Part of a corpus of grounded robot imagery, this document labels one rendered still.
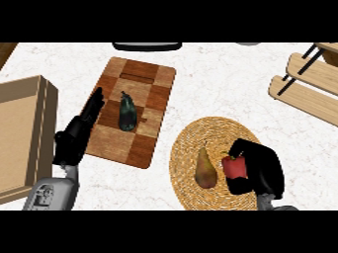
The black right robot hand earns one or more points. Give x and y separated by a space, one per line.
266 168

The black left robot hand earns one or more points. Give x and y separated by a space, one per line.
74 138

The red bell pepper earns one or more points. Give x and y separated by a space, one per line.
235 166

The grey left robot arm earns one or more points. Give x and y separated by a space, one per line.
55 192

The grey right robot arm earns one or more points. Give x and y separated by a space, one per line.
273 203

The round woven straw placemat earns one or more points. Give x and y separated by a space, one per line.
197 148

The pale wooden tiered shelf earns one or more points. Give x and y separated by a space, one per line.
322 89

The brown-green pear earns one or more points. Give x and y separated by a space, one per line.
204 171

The open pale wooden drawer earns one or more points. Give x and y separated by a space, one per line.
12 141

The checkered wooden cutting board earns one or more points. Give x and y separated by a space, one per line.
133 99

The dark appliance with pale top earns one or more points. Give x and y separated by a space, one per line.
146 46

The small grey object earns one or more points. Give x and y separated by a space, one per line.
247 43

